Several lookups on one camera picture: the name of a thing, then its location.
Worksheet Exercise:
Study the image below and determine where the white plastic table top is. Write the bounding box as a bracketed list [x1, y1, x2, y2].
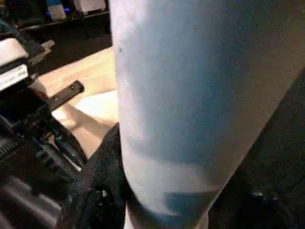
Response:
[37, 45, 121, 159]

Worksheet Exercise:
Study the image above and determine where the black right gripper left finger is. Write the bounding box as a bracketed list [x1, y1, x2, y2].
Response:
[56, 123, 130, 229]

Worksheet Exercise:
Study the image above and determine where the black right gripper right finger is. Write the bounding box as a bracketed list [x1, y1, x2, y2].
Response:
[209, 157, 305, 229]

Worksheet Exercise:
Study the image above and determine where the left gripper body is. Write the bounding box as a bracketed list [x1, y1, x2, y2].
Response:
[0, 41, 87, 179]

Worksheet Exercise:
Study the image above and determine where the black work mat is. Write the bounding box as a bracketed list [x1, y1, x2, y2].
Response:
[19, 14, 305, 229]

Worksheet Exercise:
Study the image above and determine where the white plastic table leg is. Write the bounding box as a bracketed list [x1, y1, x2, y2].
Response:
[109, 0, 305, 229]

